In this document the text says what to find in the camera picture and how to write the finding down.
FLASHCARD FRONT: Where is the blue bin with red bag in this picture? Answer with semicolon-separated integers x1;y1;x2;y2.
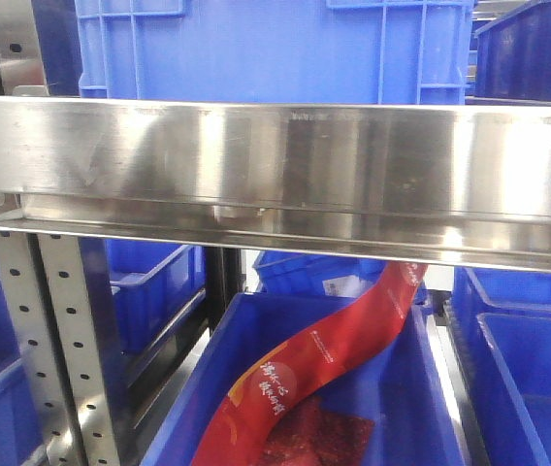
142;293;465;465

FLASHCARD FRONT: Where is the blue bin lower right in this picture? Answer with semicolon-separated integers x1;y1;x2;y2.
448;267;551;465

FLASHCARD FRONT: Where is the large blue crate on shelf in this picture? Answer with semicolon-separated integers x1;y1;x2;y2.
75;0;474;104

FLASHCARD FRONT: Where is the red textured packet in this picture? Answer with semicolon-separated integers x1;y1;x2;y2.
258;396;374;465

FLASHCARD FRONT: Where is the stainless steel shelf beam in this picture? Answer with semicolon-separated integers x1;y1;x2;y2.
0;97;551;272

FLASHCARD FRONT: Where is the blue bin with label behind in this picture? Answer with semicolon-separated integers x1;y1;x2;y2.
251;250;430;306

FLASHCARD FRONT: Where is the red snack bag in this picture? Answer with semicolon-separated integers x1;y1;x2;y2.
191;261;428;465

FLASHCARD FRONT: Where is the blue bin behind post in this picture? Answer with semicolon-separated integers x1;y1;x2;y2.
105;239;205;354

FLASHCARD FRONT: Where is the dark blue bin upper right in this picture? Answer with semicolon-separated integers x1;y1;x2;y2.
474;1;551;102

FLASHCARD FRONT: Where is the steel shelf upright post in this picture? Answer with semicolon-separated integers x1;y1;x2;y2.
0;1;140;465

